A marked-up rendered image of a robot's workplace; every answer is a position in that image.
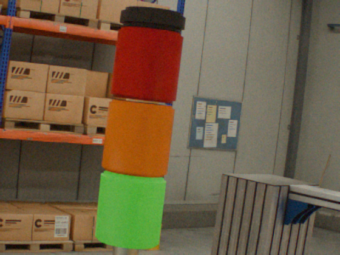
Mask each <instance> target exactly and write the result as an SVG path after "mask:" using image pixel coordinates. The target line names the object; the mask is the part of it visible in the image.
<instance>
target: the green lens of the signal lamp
mask: <svg viewBox="0 0 340 255"><path fill-rule="evenodd" d="M165 187H166V181H164V178H162V177H160V178H150V177H135V176H129V175H122V174H116V173H113V172H109V171H104V173H101V180H100V190H99V195H98V198H99V200H98V209H97V223H96V228H95V236H96V238H97V239H98V240H99V241H100V242H103V243H105V244H107V245H111V246H114V247H120V248H129V249H148V248H154V247H156V246H157V245H158V243H159V238H160V229H161V224H162V215H163V201H164V196H165Z"/></svg>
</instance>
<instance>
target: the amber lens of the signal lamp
mask: <svg viewBox="0 0 340 255"><path fill-rule="evenodd" d="M174 115H175V109H173V106H167V105H162V104H154V103H144V102H139V101H129V100H112V101H109V105H108V112H107V121H106V135H105V141H104V151H103V161H102V165H101V166H102V167H104V169H105V170H106V171H109V172H113V173H116V174H122V175H129V176H135V177H150V178H160V177H164V175H166V174H167V172H168V163H169V154H170V148H171V139H172V130H173V124H174Z"/></svg>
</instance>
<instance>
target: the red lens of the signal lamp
mask: <svg viewBox="0 0 340 255"><path fill-rule="evenodd" d="M182 48H183V37H182V34H181V33H177V32H170V31H166V30H159V29H151V28H146V27H122V28H121V29H120V30H118V37H117V46H116V52H115V61H114V66H113V71H112V81H111V86H110V94H112V96H113V97H117V98H129V99H135V100H144V101H153V102H159V103H170V104H173V102H174V101H176V96H177V86H178V81H179V72H180V63H181V58H182Z"/></svg>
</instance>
